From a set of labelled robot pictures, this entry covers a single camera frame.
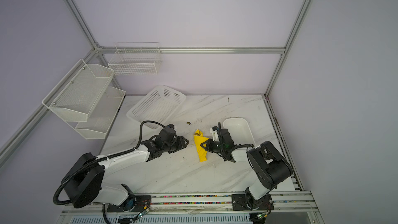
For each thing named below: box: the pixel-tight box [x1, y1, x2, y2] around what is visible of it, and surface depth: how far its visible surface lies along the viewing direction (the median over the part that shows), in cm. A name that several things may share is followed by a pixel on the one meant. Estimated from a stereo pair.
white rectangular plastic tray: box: [222, 117, 257, 150], surface depth 100 cm
